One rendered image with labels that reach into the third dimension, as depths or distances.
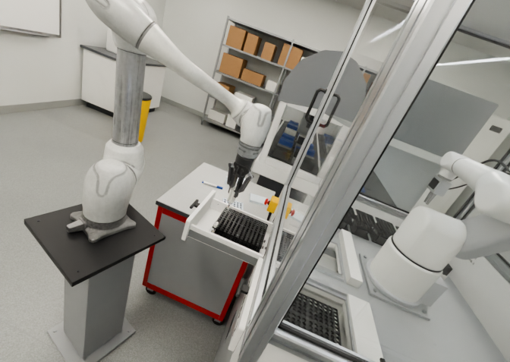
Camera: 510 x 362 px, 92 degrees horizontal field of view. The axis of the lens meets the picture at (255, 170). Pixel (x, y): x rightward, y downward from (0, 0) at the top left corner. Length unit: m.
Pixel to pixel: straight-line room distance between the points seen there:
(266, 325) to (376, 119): 0.46
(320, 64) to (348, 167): 1.36
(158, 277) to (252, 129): 1.15
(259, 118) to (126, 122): 0.55
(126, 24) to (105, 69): 3.57
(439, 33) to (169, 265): 1.55
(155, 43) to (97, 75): 3.70
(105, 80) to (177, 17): 2.21
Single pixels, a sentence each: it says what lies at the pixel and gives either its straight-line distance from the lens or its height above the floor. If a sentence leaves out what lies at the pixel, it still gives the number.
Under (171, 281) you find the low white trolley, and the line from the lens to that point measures 1.72.
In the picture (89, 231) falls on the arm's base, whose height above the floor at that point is 0.80.
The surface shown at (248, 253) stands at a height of 0.88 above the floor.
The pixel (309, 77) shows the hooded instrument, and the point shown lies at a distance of 1.71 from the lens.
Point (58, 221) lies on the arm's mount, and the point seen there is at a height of 0.78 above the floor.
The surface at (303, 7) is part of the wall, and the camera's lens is 5.31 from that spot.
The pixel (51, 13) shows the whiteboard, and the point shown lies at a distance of 4.34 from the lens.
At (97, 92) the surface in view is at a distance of 4.62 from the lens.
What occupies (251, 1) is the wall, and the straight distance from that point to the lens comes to 5.48.
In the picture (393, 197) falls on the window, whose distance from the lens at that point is 0.44.
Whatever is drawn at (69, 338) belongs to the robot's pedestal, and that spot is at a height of 0.03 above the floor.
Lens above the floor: 1.58
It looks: 24 degrees down
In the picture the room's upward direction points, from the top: 21 degrees clockwise
